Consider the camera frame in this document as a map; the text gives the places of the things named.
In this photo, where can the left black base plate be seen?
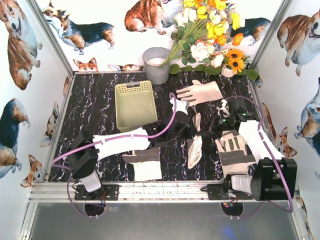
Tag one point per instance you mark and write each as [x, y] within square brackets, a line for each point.
[107, 192]

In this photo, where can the artificial flower bouquet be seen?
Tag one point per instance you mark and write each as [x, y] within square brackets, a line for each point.
[208, 33]

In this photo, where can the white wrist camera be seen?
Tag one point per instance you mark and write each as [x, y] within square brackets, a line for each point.
[180, 105]
[223, 109]

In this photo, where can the aluminium front rail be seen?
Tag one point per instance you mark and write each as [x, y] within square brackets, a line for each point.
[131, 192]

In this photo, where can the white work glove far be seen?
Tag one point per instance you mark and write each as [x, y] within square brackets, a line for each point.
[199, 93]

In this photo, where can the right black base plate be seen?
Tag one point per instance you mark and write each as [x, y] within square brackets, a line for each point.
[217, 192]

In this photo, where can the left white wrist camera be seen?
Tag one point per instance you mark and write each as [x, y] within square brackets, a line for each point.
[180, 105]

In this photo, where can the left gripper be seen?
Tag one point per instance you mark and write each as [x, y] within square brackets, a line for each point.
[182, 124]

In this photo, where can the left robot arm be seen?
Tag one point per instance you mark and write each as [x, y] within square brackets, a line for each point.
[140, 148]

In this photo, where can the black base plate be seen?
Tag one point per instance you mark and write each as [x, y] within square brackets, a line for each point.
[217, 192]
[107, 192]

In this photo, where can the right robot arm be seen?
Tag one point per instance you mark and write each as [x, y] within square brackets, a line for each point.
[273, 176]

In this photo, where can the grey metal bucket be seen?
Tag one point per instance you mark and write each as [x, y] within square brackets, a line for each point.
[156, 70]

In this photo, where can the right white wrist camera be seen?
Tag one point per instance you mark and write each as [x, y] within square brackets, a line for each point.
[223, 109]

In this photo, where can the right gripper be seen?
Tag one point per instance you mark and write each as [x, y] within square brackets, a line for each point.
[212, 126]

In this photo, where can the yellow-green storage basket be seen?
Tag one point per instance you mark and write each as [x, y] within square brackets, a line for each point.
[134, 105]

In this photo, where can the white grey glove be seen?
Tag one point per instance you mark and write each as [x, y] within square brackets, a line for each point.
[146, 164]
[233, 155]
[195, 144]

